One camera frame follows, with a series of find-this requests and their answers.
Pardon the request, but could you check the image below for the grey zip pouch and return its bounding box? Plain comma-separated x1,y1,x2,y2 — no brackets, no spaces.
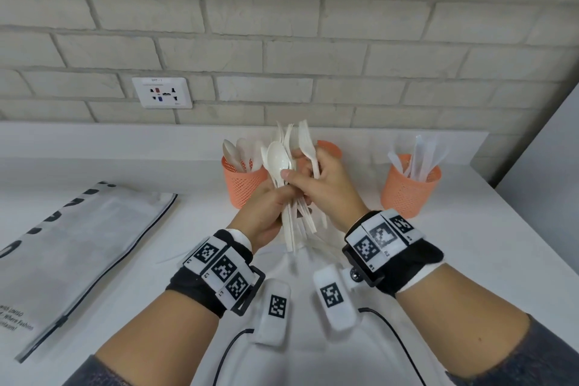
0,181,178,364

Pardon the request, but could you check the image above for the white plastic fork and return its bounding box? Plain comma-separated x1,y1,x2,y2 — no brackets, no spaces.
276,122,295,147
297,119,327,228

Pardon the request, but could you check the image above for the person's left forearm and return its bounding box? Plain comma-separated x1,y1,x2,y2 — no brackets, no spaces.
63,299,227,386

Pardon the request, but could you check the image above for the black right camera cable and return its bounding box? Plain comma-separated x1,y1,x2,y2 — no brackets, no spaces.
358,306,426,386

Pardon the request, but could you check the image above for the orange mesh spoon cup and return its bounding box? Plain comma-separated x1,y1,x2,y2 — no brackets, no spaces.
220,154,270,210

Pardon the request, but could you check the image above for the black wristband with markers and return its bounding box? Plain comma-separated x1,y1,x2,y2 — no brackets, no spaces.
342,208,445,299
166,228,267,318

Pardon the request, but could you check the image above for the black left wristband with markers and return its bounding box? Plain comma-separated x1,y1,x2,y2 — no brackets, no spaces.
166,228,267,318

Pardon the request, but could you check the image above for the person's right hand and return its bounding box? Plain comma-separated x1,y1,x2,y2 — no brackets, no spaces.
280,145,370,233

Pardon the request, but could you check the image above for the grey cabinet panel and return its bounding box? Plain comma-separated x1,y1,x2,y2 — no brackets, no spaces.
495,82,579,276

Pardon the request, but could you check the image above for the orange mesh fork cup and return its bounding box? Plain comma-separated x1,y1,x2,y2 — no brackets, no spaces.
316,140,343,160

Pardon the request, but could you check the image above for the person's right forearm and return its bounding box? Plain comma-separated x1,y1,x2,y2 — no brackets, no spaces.
396,263,579,386

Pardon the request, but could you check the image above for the white plastic knife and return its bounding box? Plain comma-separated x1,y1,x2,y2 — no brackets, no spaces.
409,134,426,181
387,150,406,174
427,141,451,183
423,133,440,179

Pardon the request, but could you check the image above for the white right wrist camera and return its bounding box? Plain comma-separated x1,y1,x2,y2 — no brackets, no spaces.
312,263,362,332

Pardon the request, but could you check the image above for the white wall socket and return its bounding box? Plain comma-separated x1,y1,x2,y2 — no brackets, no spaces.
131,77,193,110

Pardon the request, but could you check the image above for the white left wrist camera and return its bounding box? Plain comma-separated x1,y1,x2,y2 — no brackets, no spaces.
251,278,292,347

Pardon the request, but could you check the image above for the black right wristband with markers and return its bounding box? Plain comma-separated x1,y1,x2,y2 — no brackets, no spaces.
342,208,445,299

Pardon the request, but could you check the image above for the orange mesh knife cup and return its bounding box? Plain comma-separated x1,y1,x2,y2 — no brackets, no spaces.
381,153,442,219

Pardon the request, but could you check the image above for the black left camera cable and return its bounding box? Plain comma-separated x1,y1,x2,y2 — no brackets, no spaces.
212,328,255,386

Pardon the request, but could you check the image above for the black camera cable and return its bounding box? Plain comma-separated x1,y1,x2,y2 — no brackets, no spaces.
212,328,255,386
358,306,426,386

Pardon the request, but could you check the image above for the person's left hand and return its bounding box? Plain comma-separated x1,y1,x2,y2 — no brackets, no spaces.
227,180,313,255

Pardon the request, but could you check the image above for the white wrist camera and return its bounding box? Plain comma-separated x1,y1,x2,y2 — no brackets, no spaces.
251,278,292,347
312,263,362,332

